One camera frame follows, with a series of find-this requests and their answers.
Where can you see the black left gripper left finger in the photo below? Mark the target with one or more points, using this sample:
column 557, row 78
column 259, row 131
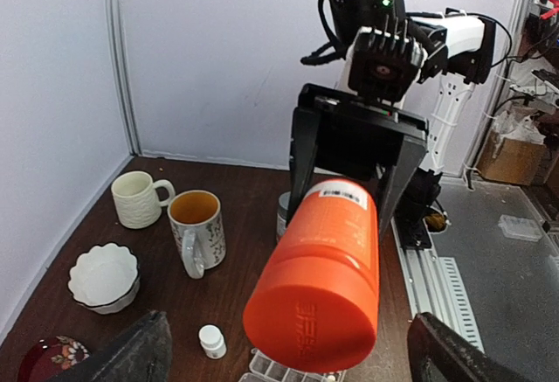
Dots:
column 142, row 352

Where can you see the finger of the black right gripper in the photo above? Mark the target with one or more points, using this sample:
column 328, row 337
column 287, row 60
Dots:
column 395, row 179
column 303, row 148

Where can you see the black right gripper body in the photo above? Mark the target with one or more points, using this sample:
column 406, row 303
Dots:
column 351, row 137

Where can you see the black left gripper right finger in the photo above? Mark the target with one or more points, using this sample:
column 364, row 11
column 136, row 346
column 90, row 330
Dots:
column 438, row 353

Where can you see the clear plastic pill organizer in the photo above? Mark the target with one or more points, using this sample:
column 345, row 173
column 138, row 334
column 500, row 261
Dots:
column 263, row 369

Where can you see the orange pill bottle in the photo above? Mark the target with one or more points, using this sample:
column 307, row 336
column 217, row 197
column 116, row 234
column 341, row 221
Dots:
column 315, row 306

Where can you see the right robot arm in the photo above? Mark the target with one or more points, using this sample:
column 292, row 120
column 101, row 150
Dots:
column 460, row 49

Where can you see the white pill bottle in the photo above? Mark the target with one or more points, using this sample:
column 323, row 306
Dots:
column 212, row 341

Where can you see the white scalloped bowl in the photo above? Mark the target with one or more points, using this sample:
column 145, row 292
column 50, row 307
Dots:
column 105, row 279

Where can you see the amber bottle grey cap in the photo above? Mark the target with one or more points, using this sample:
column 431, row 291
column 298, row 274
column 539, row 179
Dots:
column 283, row 201

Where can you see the red floral plate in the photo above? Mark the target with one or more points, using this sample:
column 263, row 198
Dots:
column 49, row 357

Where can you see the floral mug yellow inside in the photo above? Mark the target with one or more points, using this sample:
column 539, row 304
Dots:
column 196, row 222

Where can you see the cream textured mug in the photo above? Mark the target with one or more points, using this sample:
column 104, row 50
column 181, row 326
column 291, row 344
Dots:
column 139, row 200

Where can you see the right aluminium frame post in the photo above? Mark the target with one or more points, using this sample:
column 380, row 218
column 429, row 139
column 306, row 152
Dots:
column 118, row 52

